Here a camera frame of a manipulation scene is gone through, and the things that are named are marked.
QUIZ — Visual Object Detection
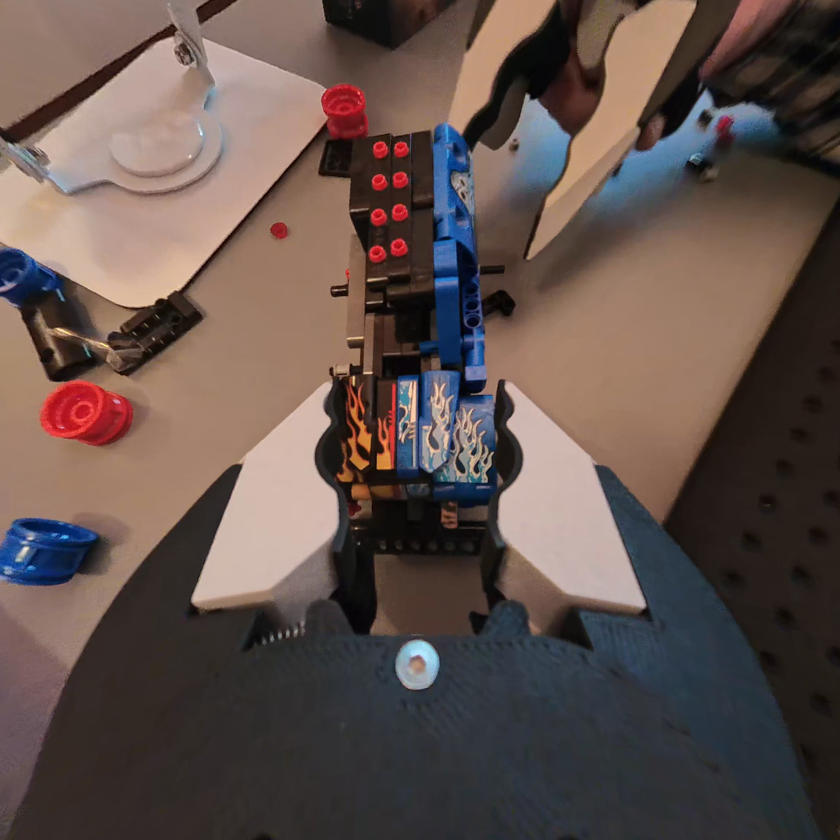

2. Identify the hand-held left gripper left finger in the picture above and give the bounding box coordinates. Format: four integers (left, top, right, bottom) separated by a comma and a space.
190, 381, 378, 634

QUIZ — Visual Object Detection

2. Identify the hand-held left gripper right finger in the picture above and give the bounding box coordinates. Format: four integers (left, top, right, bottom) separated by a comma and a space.
468, 379, 650, 634

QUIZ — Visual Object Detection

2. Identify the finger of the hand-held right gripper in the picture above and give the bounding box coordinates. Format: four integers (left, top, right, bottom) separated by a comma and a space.
524, 0, 698, 262
451, 0, 568, 153

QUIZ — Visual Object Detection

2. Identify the blue flame toy brick truck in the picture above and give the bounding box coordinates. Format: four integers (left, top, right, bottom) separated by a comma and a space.
330, 123, 519, 559

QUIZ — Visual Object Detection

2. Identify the person's right forearm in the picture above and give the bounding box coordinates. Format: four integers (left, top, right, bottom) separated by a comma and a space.
707, 0, 840, 161

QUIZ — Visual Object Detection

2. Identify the person's right hand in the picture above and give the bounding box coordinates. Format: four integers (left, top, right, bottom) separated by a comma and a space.
701, 0, 790, 78

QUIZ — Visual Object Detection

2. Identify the dark toy set box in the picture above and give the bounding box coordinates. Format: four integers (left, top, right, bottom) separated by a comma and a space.
322, 0, 460, 50

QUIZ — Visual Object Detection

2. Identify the red toy wheel rim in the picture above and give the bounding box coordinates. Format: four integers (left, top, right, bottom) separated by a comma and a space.
39, 381, 135, 447
320, 83, 370, 140

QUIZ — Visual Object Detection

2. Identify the black square studded plate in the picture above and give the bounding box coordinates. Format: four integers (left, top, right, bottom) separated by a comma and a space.
318, 140, 357, 178

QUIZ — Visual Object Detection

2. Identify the black holed brick plate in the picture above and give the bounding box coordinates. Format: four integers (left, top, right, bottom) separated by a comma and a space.
107, 290, 205, 376

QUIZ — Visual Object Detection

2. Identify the blue toy wheel rim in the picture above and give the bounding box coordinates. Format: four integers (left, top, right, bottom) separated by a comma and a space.
0, 247, 64, 308
0, 517, 101, 587

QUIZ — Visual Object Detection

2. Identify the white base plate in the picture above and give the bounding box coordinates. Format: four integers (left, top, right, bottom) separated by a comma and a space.
0, 36, 329, 309

